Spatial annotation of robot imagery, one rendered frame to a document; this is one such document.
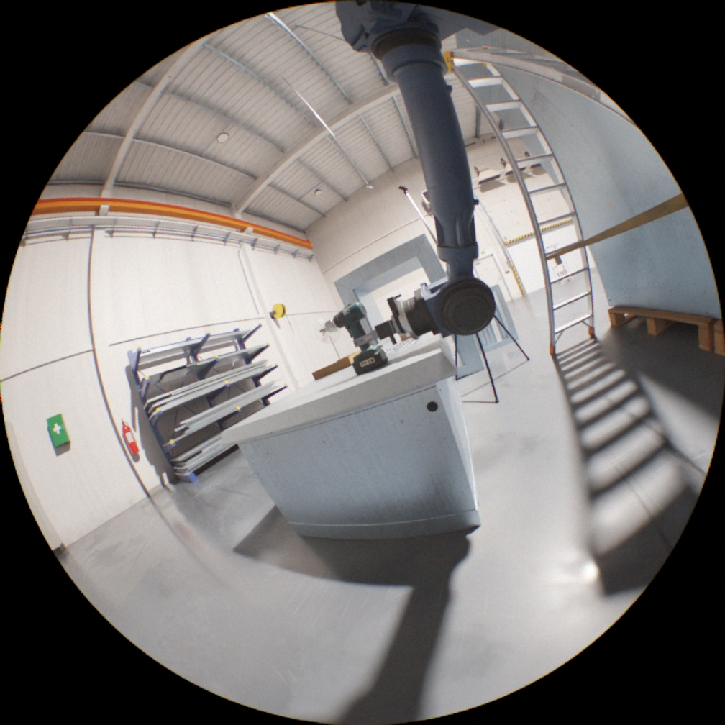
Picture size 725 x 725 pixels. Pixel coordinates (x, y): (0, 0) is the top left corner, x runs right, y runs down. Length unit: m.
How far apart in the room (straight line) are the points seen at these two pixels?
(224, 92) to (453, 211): 7.41
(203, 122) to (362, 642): 8.46
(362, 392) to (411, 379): 0.13
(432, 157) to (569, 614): 1.14
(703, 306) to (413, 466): 1.96
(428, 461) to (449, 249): 0.59
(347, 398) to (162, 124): 7.74
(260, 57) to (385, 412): 7.67
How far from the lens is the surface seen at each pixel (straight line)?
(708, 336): 1.90
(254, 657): 1.03
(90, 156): 8.22
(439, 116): 0.65
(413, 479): 0.75
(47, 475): 5.13
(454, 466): 0.72
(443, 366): 0.54
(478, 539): 0.89
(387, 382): 0.57
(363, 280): 2.63
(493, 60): 1.69
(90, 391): 5.04
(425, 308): 0.67
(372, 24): 0.77
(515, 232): 11.21
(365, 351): 0.78
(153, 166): 8.39
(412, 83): 0.70
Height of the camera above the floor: 0.74
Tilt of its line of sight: 4 degrees down
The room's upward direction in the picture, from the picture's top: 24 degrees counter-clockwise
